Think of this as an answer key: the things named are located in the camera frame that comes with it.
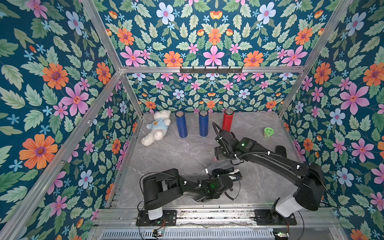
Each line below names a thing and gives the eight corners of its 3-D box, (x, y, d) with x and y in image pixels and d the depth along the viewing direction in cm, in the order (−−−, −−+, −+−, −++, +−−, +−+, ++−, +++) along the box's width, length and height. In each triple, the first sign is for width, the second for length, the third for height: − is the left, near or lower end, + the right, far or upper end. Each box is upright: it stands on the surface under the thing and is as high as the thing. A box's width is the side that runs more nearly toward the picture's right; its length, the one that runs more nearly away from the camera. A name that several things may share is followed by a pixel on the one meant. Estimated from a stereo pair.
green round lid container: (263, 138, 107) (265, 134, 103) (260, 131, 112) (263, 127, 107) (272, 138, 107) (275, 134, 103) (270, 131, 111) (272, 127, 107)
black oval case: (275, 155, 99) (277, 152, 96) (275, 147, 103) (277, 144, 100) (284, 157, 98) (286, 154, 95) (283, 149, 102) (285, 146, 99)
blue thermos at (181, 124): (179, 138, 108) (174, 117, 90) (180, 132, 111) (175, 110, 94) (186, 138, 108) (183, 117, 90) (187, 131, 111) (184, 110, 94)
